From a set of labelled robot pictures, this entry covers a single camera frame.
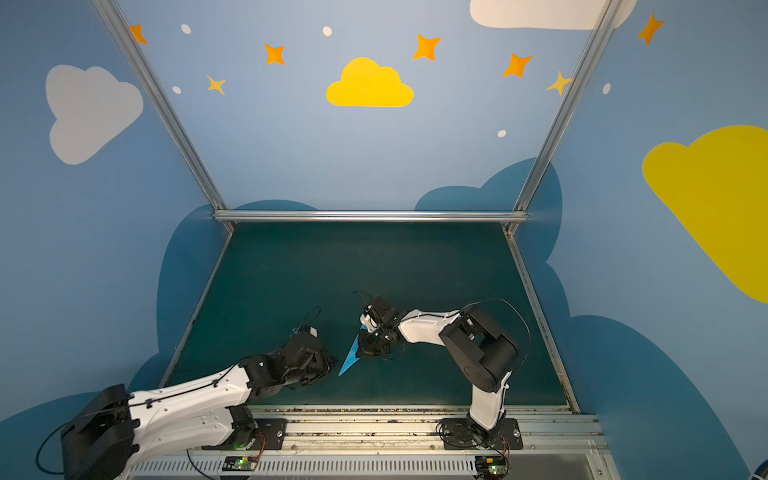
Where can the right slanted aluminium post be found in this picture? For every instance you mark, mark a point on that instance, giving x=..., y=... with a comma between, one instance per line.
x=597, y=42

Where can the left green circuit board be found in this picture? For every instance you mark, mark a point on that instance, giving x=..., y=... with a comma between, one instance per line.
x=240, y=464

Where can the blue square paper sheet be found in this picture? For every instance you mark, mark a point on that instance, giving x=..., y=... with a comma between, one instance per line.
x=352, y=355

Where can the green circuit board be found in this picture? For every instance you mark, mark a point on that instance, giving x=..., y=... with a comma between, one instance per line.
x=240, y=464
x=491, y=467

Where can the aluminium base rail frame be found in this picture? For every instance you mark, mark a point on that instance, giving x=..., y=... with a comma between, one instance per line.
x=387, y=442

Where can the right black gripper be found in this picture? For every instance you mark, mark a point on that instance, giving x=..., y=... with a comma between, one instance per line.
x=372, y=341

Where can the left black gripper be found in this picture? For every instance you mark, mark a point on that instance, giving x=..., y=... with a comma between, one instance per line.
x=321, y=360

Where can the right green circuit board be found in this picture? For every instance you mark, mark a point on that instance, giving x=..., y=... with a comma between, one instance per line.
x=491, y=467

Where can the left slanted aluminium post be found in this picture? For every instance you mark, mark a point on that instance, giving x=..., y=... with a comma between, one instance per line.
x=115, y=21

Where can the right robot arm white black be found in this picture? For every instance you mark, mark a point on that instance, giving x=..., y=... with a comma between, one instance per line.
x=483, y=351

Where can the back horizontal aluminium bar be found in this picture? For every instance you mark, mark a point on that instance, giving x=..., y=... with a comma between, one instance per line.
x=368, y=216

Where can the slanted aluminium post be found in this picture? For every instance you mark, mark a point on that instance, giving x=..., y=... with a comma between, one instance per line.
x=115, y=21
x=597, y=42

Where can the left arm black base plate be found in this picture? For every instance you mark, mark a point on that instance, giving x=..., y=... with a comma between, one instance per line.
x=270, y=435

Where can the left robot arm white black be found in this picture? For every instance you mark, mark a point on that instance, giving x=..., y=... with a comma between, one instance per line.
x=118, y=429

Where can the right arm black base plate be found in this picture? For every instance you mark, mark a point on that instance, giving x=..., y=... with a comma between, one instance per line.
x=465, y=434

